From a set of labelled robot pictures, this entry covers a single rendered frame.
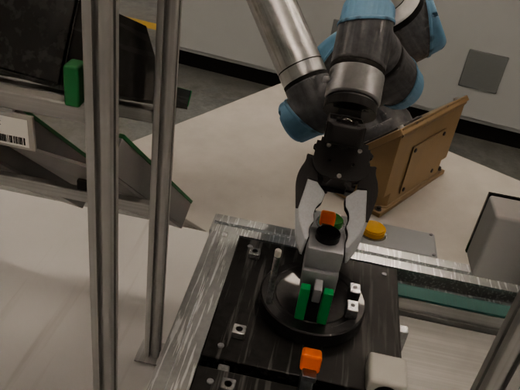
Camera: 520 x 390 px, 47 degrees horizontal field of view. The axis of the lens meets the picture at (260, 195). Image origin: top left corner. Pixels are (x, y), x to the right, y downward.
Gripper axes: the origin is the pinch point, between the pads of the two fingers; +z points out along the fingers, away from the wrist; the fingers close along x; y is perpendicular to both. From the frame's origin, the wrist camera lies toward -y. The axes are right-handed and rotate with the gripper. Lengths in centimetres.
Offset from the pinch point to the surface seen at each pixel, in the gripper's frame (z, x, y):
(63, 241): 3.6, 41.7, 26.4
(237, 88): -137, 56, 281
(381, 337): 9.0, -9.4, 5.8
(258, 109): -44, 19, 73
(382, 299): 3.6, -9.7, 11.0
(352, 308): 6.3, -4.9, 3.6
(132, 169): -2.4, 22.8, -10.1
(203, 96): -122, 73, 266
